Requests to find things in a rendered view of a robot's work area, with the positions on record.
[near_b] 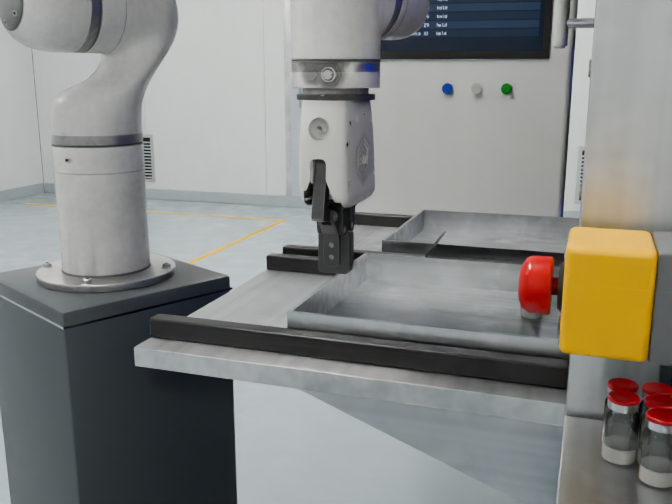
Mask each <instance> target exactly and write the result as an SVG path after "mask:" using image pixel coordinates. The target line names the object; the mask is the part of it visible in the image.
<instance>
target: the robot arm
mask: <svg viewBox="0 0 672 504"><path fill-rule="evenodd" d="M428 10H429V0H291V61H292V62H291V68H292V69H291V71H290V78H291V80H292V88H303V94H297V100H303V102H302V113H301V126H300V146H299V187H300V197H301V200H302V201H303V202H304V203H305V204H306V205H312V211H311V219H312V221H316V222H317V232H318V269H319V271H320V272H325V273H336V274H347V273H349V272H350V271H351V270H352V269H353V267H354V232H348V231H353V229H354V222H355V206H356V205H357V204H358V203H359V202H361V201H363V200H365V199H367V198H368V197H370V196H371V195H372V194H373V192H374V190H375V164H374V136H373V121H372V111H371V104H370V100H375V94H369V88H380V49H381V40H399V39H403V38H406V37H409V36H411V35H412V34H414V33H416V32H417V31H418V30H419V29H420V28H421V27H422V25H423V23H424V22H425V20H426V17H427V14H428ZM0 19H1V22H2V24H3V26H4V27H5V29H6V30H7V32H8V33H9V34H10V35H11V36H12V37H13V38H14V39H15V40H16V41H18V42H19V43H21V44H23V45H24V46H26V47H29V48H32V49H35V50H39V51H44V52H57V53H98V54H101V60H100V63H99V65H98V67H97V69H96V70H95V71H94V72H93V74H92V75H91V76H90V77H88V78H87V79H86V80H84V81H82V82H80V83H78V84H76V85H74V86H72V87H70V88H68V89H66V90H64V91H62V92H61V93H59V94H58V95H57V96H56V97H55V98H54V99H53V100H52V102H51V105H50V113H49V121H50V136H51V146H52V157H53V169H54V182H55V194H56V205H57V217H58V228H59V240H60V252H61V260H58V261H55V262H44V263H43V266H42V267H41V268H39V269H38V270H37V271H36V274H35V277H36V282H37V284H38V285H40V286H42V287H44V288H47V289H50V290H55V291H62V292H73V293H100V292H113V291H122V290H130V289H135V288H141V287H145V286H149V285H153V284H156V283H159V282H162V281H164V280H166V279H168V278H170V277H171V276H173V274H174V273H175V270H176V268H175V262H174V261H173V260H171V259H170V258H167V257H165V256H161V255H156V254H150V251H149V234H148V217H147V200H146V184H145V163H144V146H143V129H142V104H143V98H144V94H145V91H146V89H147V86H148V84H149V82H150V80H151V78H152V77H153V75H154V73H155V72H156V70H157V68H158V67H159V65H160V64H161V62H162V61H163V59H164V58H165V56H166V54H167V53H168V51H169V49H170V48H171V46H172V44H173V42H174V39H175V37H176V34H177V30H178V23H179V14H178V6H177V2H176V0H0Z"/></svg>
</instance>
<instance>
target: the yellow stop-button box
mask: <svg viewBox="0 0 672 504"><path fill-rule="evenodd" d="M564 261H565V262H562V264H560V271H559V282H558V295H557V309H558V311H561V323H560V334H559V337H558V345H559V348H560V350H561V351H562V352H563V353H566V354H573V355H582V356H591V357H600V358H609V359H618V360H627V361H636V362H643V361H645V360H646V359H647V358H648V361H649V363H651V364H656V365H665V366H672V232H665V231H654V232H652V234H650V233H649V232H647V231H640V230H623V229H607V228H590V227H573V228H572V229H571V230H570V232H569V233H568V240H567V247H566V250H565V253H564Z"/></svg>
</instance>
